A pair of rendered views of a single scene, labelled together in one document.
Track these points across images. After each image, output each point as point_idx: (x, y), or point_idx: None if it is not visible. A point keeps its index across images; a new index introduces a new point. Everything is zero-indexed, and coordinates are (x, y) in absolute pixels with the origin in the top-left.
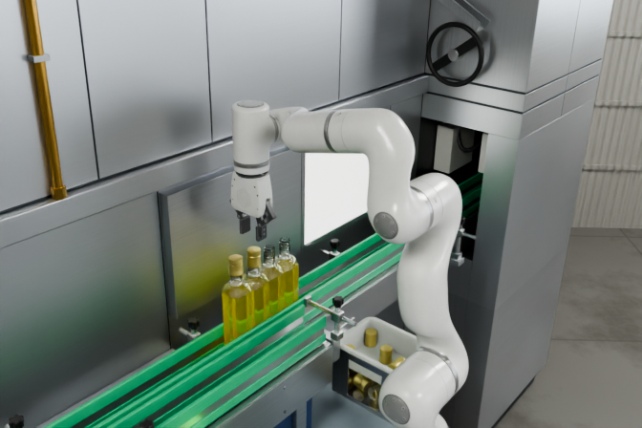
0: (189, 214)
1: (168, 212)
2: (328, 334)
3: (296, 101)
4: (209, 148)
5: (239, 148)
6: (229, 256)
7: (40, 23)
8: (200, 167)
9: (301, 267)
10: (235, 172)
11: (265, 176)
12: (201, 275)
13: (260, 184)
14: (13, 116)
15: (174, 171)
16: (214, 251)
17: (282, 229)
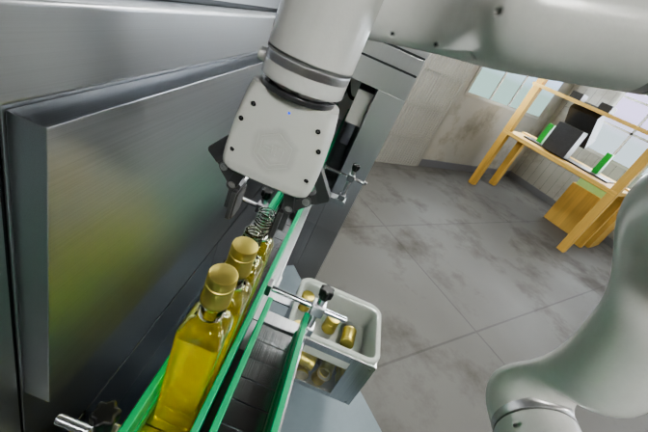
0: (107, 177)
1: (47, 180)
2: (293, 327)
3: None
4: (173, 7)
5: (321, 19)
6: (209, 272)
7: None
8: (148, 53)
9: (215, 218)
10: (262, 86)
11: (335, 108)
12: (111, 294)
13: (332, 128)
14: None
15: (77, 41)
16: (141, 241)
17: (223, 181)
